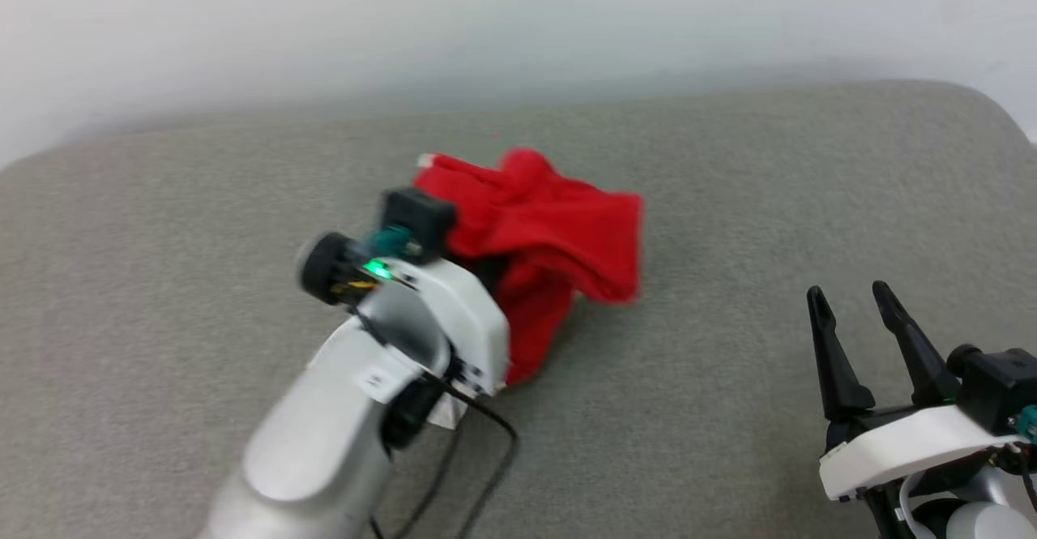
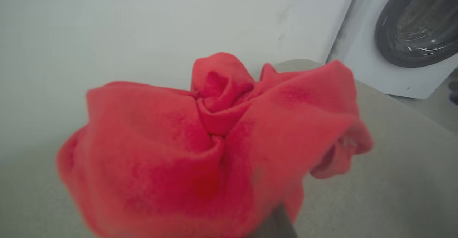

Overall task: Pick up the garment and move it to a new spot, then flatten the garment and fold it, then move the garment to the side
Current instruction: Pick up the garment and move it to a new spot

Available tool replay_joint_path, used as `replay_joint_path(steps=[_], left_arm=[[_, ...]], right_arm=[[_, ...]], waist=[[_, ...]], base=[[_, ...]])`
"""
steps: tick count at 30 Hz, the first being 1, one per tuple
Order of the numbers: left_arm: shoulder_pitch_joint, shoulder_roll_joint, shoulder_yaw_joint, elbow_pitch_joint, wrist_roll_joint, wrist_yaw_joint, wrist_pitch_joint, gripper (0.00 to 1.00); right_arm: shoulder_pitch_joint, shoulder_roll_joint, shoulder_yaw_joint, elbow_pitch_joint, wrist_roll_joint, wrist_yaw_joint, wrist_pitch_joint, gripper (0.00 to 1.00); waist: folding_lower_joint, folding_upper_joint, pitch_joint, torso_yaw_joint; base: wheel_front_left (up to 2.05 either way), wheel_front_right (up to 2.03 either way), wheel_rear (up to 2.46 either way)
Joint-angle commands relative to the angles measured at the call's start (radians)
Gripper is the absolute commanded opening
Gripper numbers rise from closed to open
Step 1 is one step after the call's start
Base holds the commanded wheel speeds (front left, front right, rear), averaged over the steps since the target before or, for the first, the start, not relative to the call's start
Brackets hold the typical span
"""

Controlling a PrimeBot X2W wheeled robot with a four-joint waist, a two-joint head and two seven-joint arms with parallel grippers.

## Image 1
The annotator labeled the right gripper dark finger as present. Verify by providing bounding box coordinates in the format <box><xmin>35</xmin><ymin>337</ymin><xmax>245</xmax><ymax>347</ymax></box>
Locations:
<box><xmin>806</xmin><ymin>285</ymin><xmax>877</xmax><ymax>423</ymax></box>
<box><xmin>872</xmin><ymin>280</ymin><xmax>962</xmax><ymax>407</ymax></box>

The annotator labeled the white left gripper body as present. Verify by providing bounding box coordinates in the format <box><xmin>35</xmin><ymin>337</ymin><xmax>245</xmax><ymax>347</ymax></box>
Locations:
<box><xmin>365</xmin><ymin>257</ymin><xmax>511</xmax><ymax>399</ymax></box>

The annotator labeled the red and white jersey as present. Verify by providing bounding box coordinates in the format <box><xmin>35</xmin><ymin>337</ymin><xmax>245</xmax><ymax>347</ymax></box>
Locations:
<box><xmin>413</xmin><ymin>148</ymin><xmax>645</xmax><ymax>387</ymax></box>

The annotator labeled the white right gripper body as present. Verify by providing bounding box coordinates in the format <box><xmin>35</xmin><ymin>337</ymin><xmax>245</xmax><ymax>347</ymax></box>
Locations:
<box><xmin>818</xmin><ymin>404</ymin><xmax>1026</xmax><ymax>502</ymax></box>

